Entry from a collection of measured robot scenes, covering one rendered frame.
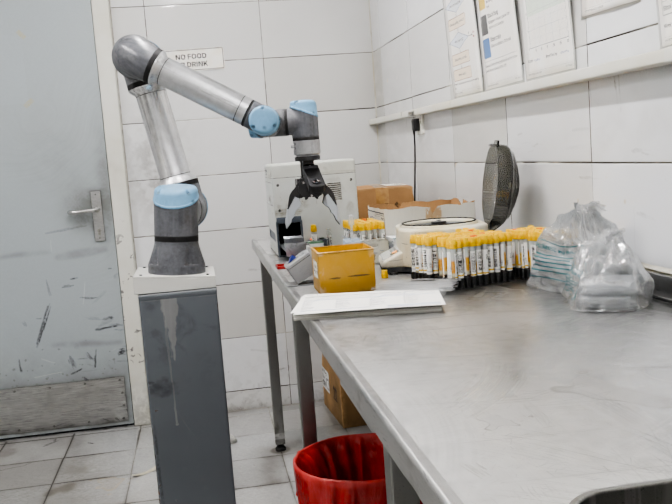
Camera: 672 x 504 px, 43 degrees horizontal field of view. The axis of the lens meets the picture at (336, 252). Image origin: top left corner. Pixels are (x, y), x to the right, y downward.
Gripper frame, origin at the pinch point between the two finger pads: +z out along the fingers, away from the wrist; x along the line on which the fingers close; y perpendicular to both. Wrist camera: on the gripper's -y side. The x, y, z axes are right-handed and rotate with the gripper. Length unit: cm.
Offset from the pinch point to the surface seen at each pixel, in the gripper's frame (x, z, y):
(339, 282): 0.6, 9.1, -44.8
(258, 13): -3, -86, 169
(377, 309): -2, 11, -73
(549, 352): -20, 12, -116
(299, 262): 7.6, 6.0, -26.8
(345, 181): -16.1, -10.7, 37.9
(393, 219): -24.8, 0.4, 8.8
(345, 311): 4, 11, -72
